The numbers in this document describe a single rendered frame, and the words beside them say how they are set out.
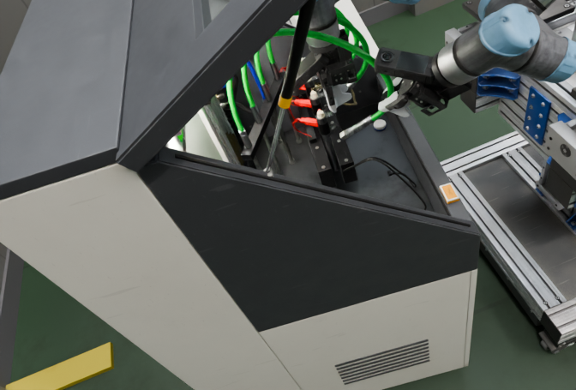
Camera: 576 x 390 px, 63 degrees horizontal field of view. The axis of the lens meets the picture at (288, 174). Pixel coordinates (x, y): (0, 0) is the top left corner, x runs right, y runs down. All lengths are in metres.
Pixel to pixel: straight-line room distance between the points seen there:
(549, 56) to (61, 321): 2.43
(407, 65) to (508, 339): 1.39
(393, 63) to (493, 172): 1.38
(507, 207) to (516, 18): 1.39
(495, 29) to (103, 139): 0.61
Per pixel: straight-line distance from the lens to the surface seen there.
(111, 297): 1.07
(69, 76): 0.97
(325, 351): 1.47
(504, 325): 2.10
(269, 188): 0.82
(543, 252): 2.03
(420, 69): 0.91
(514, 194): 2.16
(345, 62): 1.09
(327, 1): 1.00
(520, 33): 0.80
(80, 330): 2.63
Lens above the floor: 1.92
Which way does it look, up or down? 47 degrees down
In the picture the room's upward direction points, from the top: 21 degrees counter-clockwise
